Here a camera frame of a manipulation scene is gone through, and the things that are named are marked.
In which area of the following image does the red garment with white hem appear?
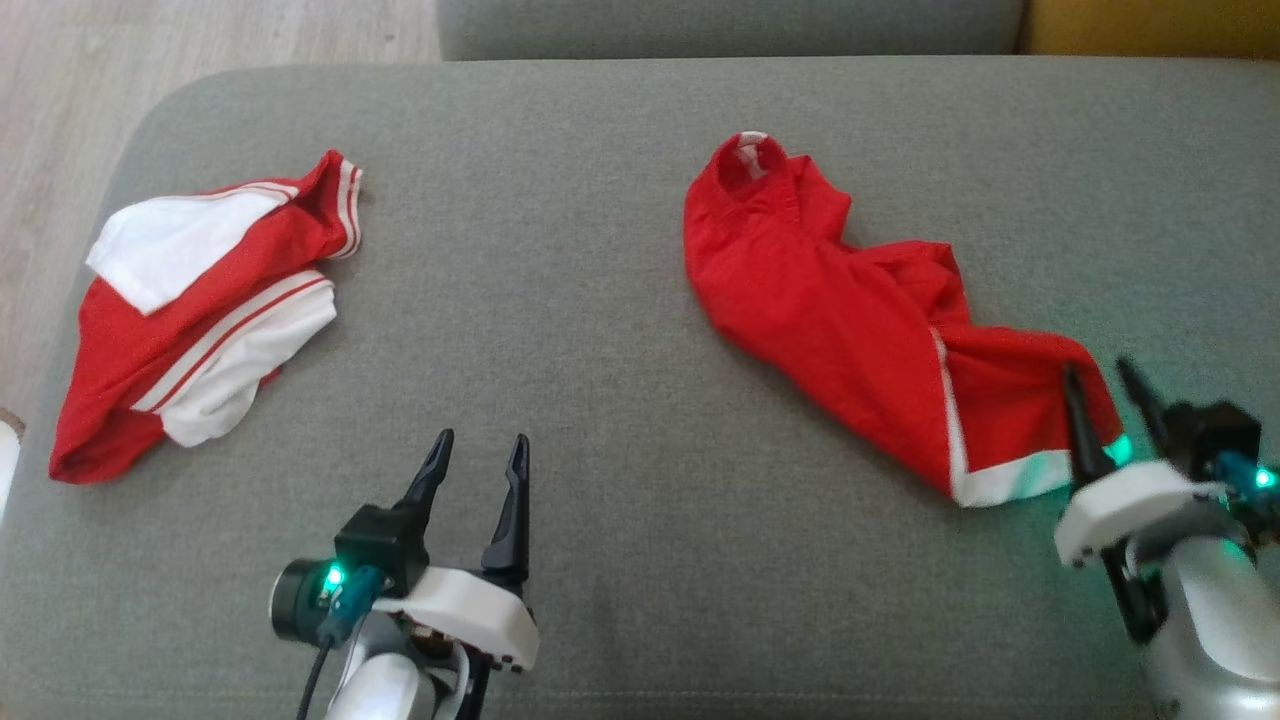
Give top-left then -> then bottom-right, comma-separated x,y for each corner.
683,130 -> 1129,509

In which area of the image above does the grey fabric sofa seat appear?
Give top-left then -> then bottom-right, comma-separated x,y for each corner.
0,55 -> 1280,720

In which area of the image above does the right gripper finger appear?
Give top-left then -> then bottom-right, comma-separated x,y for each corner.
1062,362 -> 1117,487
1115,356 -> 1171,461

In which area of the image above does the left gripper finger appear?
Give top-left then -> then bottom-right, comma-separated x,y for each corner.
398,428 -> 456,513
481,433 -> 531,589

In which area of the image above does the white laundry basket brown rim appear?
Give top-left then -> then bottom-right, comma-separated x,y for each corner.
0,408 -> 26,526

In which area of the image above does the grey sofa back cushion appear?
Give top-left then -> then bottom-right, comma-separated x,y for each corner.
437,0 -> 1029,59

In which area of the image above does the large yellow upholstered cushion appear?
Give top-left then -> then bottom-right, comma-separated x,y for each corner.
1018,0 -> 1280,59

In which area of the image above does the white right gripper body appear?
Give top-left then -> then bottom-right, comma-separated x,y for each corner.
1054,460 -> 1227,570

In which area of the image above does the red and white striped t-shirt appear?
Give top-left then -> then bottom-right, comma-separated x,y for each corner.
48,149 -> 364,486

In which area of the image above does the black left camera cable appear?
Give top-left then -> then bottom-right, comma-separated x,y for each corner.
296,565 -> 388,720

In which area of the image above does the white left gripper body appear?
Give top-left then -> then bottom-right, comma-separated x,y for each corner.
372,565 -> 542,674

